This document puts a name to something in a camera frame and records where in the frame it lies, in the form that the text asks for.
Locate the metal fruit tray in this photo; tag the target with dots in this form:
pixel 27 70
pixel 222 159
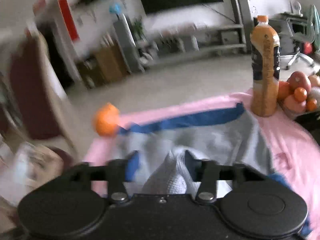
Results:
pixel 307 120

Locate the small red wall banner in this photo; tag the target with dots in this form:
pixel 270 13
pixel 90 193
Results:
pixel 38 3

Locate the teal hanging garment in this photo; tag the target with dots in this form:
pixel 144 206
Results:
pixel 313 25

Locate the long metal shelf unit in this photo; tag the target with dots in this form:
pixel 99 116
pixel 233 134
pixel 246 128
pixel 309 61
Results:
pixel 200 40

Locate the bumpy orange tangerine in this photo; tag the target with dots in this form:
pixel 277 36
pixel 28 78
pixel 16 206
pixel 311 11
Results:
pixel 106 120

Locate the grey office chair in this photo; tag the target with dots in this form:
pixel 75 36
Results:
pixel 297 37

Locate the white desk fan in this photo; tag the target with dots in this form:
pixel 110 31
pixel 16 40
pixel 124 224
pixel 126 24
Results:
pixel 296 6

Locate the pink printed blanket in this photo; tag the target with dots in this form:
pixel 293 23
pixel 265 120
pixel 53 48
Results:
pixel 295 150

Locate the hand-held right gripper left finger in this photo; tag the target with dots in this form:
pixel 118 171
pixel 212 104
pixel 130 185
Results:
pixel 132 166

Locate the brown wooden cabinet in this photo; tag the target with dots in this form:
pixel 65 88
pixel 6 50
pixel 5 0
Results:
pixel 107 65

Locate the orange juice bottle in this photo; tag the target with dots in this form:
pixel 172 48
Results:
pixel 265 65

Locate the long red wall banner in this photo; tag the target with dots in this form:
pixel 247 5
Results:
pixel 67 15

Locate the small blue ornament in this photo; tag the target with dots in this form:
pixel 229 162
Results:
pixel 115 8

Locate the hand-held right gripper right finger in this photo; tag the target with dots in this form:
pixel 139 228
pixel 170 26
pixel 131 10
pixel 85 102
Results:
pixel 208 172

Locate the white and light blue clothes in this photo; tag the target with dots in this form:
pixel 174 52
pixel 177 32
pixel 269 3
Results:
pixel 22 165

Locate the maroon chair with gold frame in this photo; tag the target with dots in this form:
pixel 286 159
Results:
pixel 32 87

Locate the green potted plant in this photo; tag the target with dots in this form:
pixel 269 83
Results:
pixel 138 28

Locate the tray of mixed fruit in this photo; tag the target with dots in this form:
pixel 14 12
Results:
pixel 300 92

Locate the blue and grey garment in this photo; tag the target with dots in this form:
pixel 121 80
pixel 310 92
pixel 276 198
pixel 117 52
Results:
pixel 212 140

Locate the grey standing air conditioner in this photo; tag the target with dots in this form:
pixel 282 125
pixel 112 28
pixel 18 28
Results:
pixel 125 45

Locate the red bag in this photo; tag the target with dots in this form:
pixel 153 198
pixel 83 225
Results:
pixel 308 47

